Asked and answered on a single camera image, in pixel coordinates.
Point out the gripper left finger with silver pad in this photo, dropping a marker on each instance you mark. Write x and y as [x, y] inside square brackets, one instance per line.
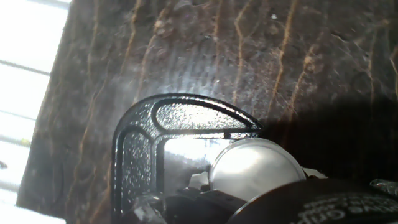
[199, 207]

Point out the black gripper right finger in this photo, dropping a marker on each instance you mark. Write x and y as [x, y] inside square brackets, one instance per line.
[385, 186]

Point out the translucent white plastic lid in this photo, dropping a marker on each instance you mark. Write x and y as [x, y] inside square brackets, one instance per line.
[256, 168]

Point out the black metal C-clamp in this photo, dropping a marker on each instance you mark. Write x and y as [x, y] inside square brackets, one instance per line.
[136, 155]

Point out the dark marble pattern mat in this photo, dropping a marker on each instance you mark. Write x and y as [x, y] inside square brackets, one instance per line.
[280, 62]

